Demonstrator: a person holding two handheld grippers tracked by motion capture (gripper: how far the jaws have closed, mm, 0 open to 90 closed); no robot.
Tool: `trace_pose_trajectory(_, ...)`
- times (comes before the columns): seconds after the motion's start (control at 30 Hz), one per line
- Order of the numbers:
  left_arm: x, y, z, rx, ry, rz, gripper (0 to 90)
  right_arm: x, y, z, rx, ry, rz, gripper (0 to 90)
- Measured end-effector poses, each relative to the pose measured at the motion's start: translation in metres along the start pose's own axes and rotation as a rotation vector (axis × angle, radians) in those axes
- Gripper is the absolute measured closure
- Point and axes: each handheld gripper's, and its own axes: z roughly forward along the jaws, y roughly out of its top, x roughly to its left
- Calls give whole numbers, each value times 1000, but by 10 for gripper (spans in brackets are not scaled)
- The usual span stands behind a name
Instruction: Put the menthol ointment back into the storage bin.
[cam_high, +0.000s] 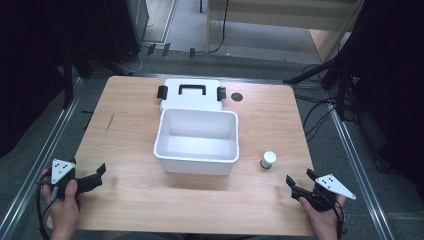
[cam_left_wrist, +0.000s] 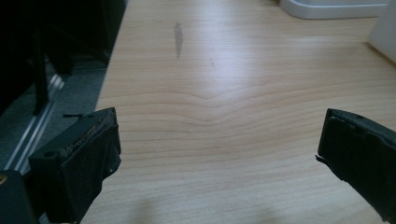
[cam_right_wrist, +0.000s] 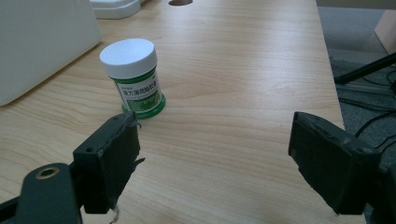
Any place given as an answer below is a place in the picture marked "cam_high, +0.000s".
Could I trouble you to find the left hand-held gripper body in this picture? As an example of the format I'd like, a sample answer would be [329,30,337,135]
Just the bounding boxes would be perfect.
[49,158,89,201]

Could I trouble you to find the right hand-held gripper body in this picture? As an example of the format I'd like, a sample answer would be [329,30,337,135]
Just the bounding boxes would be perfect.
[291,173,357,213]

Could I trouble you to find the person's right hand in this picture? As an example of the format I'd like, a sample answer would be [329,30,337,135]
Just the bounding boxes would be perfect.
[298,195,348,232]

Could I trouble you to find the person's left hand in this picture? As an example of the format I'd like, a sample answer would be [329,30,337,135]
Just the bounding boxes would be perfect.
[41,168,83,225]

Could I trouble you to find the small white-capped bottle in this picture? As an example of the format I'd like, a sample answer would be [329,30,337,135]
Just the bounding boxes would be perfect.
[259,150,278,170]

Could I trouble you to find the black metal stand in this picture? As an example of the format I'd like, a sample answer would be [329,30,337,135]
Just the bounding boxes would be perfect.
[283,49,363,122]
[61,46,76,110]

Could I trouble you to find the white plastic storage box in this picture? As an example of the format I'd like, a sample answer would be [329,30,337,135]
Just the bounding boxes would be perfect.
[152,107,241,177]

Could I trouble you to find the dark curtain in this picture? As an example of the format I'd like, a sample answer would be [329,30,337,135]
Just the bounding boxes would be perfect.
[0,0,111,159]
[336,0,424,201]

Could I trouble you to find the white storage box lid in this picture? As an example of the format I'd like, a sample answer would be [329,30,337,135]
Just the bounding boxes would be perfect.
[156,78,228,113]

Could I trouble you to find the black cabinet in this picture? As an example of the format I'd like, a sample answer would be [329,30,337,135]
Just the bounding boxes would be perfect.
[102,0,150,65]

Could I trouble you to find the light wooden desk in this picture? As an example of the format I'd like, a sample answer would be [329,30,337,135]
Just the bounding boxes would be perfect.
[204,0,366,64]

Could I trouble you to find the aluminium frame rail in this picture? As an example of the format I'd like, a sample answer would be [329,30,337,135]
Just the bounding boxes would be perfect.
[0,75,85,240]
[326,98,397,240]

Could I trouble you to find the right hand-held gripper cable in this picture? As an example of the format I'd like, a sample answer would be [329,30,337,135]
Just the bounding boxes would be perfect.
[332,199,348,240]

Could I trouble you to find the hand-held gripper cable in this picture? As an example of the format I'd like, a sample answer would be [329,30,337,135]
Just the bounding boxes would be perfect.
[332,199,348,240]
[35,178,56,240]

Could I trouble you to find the left hand-held gripper cable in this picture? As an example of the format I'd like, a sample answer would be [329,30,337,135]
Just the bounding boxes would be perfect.
[35,178,56,240]

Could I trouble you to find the black floor cables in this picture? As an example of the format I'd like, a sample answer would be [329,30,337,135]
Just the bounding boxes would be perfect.
[294,63,358,144]

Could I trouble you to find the white floor cable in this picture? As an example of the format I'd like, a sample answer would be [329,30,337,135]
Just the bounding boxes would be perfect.
[114,46,149,76]

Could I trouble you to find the black lid handle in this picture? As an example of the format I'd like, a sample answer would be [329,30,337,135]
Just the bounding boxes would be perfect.
[178,84,207,96]

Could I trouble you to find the black hanging cable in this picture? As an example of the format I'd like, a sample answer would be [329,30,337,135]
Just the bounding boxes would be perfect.
[209,0,232,55]

